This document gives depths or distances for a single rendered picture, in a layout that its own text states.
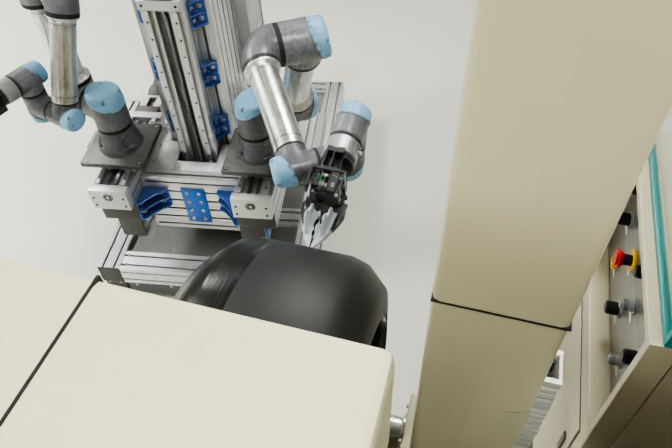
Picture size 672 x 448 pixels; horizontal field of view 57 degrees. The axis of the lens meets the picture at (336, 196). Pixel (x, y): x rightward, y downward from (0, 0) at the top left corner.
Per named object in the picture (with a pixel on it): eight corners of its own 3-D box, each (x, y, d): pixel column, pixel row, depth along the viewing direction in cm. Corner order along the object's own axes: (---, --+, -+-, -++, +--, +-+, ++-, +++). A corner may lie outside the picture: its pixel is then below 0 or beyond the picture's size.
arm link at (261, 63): (226, 21, 158) (276, 174, 134) (268, 13, 160) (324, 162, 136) (231, 54, 168) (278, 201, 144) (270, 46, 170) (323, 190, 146)
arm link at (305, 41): (266, 100, 210) (269, 13, 158) (308, 91, 213) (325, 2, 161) (275, 132, 207) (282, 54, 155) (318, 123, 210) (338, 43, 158)
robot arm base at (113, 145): (108, 127, 224) (100, 106, 217) (149, 129, 223) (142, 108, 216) (93, 156, 214) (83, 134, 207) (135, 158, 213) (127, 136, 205)
